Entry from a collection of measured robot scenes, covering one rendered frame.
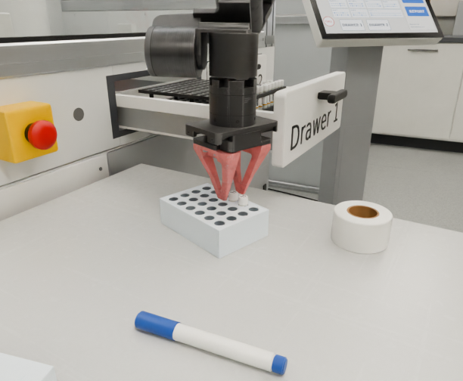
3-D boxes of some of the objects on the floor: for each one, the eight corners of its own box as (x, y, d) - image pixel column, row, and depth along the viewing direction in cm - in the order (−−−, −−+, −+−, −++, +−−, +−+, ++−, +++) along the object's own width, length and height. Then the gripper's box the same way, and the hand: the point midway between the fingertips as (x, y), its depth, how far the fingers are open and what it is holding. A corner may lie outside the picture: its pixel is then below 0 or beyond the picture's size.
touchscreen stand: (417, 274, 177) (470, 20, 138) (326, 295, 164) (356, 20, 124) (350, 224, 221) (376, 20, 181) (274, 236, 207) (284, 20, 168)
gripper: (219, 82, 43) (219, 215, 49) (283, 75, 49) (276, 194, 55) (181, 75, 47) (184, 198, 53) (243, 70, 54) (241, 180, 60)
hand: (231, 190), depth 54 cm, fingers open, 3 cm apart
